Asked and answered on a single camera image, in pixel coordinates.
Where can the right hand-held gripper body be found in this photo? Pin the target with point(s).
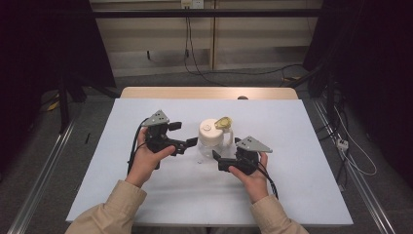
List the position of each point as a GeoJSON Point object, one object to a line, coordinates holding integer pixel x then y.
{"type": "Point", "coordinates": [245, 156]}

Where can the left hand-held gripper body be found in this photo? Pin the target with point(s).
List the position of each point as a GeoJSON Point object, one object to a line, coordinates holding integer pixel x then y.
{"type": "Point", "coordinates": [159, 138]}

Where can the clear jar with cream lid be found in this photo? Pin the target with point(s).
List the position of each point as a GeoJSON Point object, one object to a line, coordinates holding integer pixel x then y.
{"type": "Point", "coordinates": [212, 135]}

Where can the person's left hand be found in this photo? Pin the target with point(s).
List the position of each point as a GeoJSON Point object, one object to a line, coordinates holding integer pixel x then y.
{"type": "Point", "coordinates": [146, 162]}

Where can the person's right hand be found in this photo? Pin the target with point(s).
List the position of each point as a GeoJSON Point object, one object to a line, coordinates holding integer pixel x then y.
{"type": "Point", "coordinates": [255, 185]}

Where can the wooden table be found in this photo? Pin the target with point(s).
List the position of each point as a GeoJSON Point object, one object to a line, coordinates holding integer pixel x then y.
{"type": "Point", "coordinates": [195, 92]}

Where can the dark table grommet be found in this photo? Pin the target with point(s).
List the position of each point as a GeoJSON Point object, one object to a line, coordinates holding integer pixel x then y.
{"type": "Point", "coordinates": [242, 97]}

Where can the white table mat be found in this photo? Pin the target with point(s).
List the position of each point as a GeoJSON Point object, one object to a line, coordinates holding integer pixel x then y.
{"type": "Point", "coordinates": [181, 198]}

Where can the small black stick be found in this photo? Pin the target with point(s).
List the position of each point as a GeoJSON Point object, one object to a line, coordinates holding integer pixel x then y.
{"type": "Point", "coordinates": [87, 138]}

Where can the white power strip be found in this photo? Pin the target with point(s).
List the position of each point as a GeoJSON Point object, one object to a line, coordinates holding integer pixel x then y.
{"type": "Point", "coordinates": [342, 144]}

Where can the black metal stand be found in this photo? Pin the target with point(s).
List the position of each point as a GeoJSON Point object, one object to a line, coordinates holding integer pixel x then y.
{"type": "Point", "coordinates": [330, 94]}
{"type": "Point", "coordinates": [64, 104]}

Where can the black horizontal bar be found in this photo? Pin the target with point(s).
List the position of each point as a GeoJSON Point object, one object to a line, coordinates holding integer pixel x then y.
{"type": "Point", "coordinates": [201, 13]}

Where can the dark curtain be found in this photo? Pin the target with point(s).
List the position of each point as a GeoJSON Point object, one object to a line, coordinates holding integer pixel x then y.
{"type": "Point", "coordinates": [373, 65]}
{"type": "Point", "coordinates": [39, 48]}

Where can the metal floor rail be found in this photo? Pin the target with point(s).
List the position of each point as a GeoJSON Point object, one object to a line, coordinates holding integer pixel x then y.
{"type": "Point", "coordinates": [42, 175]}
{"type": "Point", "coordinates": [357, 182]}

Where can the white wall socket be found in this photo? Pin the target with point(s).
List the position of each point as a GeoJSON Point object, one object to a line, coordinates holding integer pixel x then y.
{"type": "Point", "coordinates": [192, 3]}

